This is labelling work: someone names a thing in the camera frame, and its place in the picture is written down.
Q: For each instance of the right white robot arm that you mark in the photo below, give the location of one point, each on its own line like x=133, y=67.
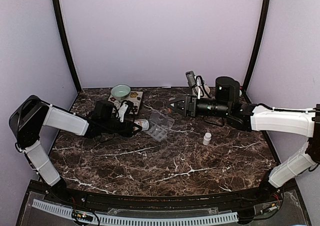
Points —
x=259, y=117

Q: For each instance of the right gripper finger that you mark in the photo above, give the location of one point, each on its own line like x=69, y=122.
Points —
x=180, y=111
x=177, y=102

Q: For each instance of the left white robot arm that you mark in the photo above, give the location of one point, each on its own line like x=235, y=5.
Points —
x=35, y=115

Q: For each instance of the white slotted cable duct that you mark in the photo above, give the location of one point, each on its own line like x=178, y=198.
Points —
x=127, y=217

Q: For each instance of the right black frame post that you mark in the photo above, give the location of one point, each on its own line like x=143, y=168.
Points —
x=257, y=44

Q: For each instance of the clear plastic pill organizer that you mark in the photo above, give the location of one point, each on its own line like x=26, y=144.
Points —
x=159, y=125

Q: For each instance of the small white pill bottle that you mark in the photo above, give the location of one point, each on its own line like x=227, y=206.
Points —
x=207, y=138

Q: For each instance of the black frame post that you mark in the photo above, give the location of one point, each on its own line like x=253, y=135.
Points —
x=65, y=44
x=257, y=44

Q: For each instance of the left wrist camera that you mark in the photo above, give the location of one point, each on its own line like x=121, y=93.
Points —
x=105, y=110

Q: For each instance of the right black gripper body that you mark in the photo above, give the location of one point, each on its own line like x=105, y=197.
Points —
x=192, y=112

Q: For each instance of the orange pill bottle grey cap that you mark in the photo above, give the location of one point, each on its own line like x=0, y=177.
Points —
x=144, y=123

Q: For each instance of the beige ceramic mug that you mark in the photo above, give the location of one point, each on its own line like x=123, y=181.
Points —
x=201, y=91

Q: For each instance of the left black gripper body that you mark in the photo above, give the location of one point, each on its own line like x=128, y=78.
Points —
x=107, y=129

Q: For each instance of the floral square plate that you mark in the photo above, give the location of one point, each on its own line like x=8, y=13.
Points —
x=134, y=96

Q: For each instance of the left black frame post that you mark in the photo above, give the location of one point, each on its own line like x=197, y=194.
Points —
x=65, y=44

